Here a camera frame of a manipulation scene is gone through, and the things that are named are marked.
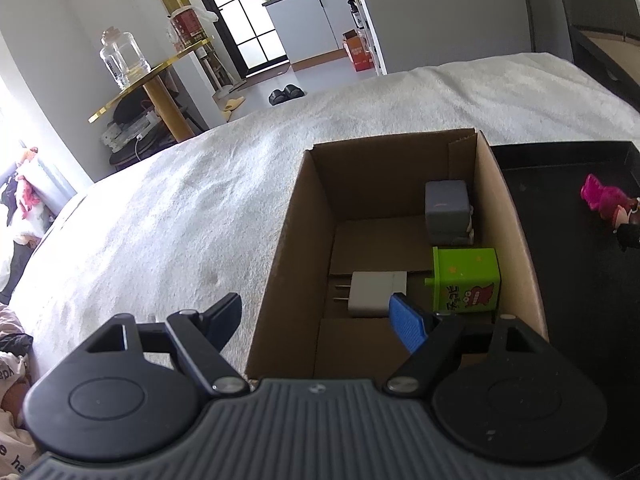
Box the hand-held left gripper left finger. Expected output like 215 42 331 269
80 292 252 397

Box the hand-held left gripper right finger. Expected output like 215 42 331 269
382 292 553 396

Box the white plug charger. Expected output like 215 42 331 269
334 270 408 318

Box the green cube toy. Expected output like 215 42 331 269
425 246 502 316

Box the brown cardboard box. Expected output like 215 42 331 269
244 129 550 381

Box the blue-grey cube charger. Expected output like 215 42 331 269
424 180 476 246

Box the black tray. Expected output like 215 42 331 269
490 141 640 480

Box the white fluffy blanket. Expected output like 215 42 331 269
0 51 640 376

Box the white power strip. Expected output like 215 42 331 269
102 110 161 151

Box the round gold table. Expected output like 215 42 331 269
88 35 216 143

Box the pink toy figure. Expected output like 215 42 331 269
580 173 627 222

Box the printed white cloth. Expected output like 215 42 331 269
0 305 46 480

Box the pile of clothes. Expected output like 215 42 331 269
0 145 76 301

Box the brown toy figure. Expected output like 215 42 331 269
611 199 640 252

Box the clear glass jar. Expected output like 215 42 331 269
100 29 152 92

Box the orange carton box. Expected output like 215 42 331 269
342 30 373 73

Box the red can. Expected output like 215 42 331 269
167 5 210 53

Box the white kitchen cabinet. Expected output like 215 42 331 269
264 0 361 66

